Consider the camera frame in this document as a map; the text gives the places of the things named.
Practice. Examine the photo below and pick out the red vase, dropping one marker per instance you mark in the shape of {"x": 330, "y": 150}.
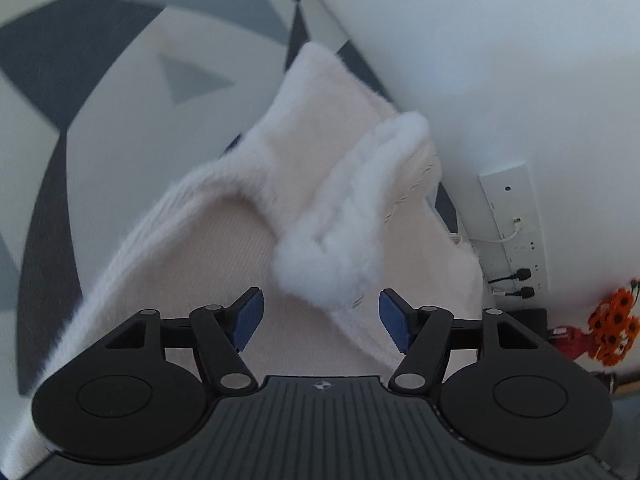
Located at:
{"x": 570, "y": 342}

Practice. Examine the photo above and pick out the black power plug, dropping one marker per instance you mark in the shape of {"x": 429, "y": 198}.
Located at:
{"x": 522, "y": 274}
{"x": 526, "y": 292}

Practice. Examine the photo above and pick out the orange artificial flowers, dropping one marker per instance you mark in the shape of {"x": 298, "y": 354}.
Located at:
{"x": 617, "y": 327}

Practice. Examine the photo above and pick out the black box device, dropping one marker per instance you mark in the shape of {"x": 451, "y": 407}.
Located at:
{"x": 530, "y": 320}

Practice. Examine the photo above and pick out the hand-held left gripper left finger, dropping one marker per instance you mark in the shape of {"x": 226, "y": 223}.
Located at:
{"x": 248, "y": 317}

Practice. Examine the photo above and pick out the cream fuzzy fur-trimmed jacket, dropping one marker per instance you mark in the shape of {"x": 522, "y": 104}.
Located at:
{"x": 225, "y": 260}

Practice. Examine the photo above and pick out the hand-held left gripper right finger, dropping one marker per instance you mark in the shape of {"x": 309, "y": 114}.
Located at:
{"x": 395, "y": 320}

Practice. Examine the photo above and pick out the white wall outlet panel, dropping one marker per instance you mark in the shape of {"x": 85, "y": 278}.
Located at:
{"x": 512, "y": 195}

